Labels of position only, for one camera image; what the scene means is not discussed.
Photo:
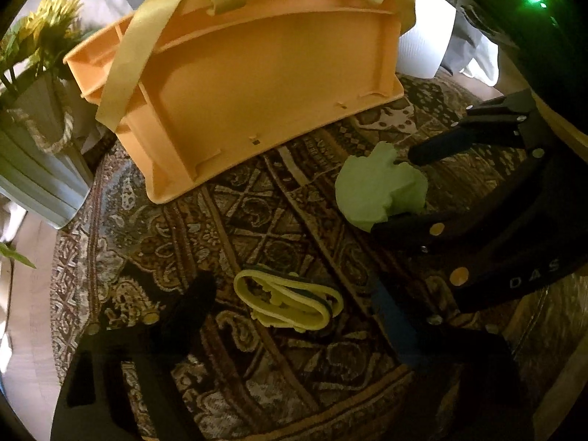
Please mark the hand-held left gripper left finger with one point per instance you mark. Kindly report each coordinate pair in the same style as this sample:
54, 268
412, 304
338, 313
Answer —
188, 317

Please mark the light green plush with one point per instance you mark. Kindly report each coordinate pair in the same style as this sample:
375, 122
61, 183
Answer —
376, 188

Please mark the sunflower bouquet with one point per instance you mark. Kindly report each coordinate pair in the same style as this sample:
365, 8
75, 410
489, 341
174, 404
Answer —
50, 20

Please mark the green plant leaf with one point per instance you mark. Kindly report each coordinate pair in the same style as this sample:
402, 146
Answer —
16, 253

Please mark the grey planter bucket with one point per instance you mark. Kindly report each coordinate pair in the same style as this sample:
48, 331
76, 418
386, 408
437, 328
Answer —
36, 170

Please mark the white plant pot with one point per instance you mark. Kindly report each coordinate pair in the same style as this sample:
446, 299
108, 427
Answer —
422, 41

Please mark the yellow band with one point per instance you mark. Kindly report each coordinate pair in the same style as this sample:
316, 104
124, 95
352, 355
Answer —
294, 305

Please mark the orange plastic crate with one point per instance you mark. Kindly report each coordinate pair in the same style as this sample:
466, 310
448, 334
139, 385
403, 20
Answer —
257, 78

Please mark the patterned rug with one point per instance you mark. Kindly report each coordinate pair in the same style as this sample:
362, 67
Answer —
285, 220

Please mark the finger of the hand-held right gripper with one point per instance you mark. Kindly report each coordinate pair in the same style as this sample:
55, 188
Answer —
459, 135
441, 236

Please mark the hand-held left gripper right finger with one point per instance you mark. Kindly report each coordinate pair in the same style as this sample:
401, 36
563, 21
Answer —
395, 326

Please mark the grey curtain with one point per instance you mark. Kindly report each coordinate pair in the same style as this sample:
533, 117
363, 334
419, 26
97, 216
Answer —
468, 41

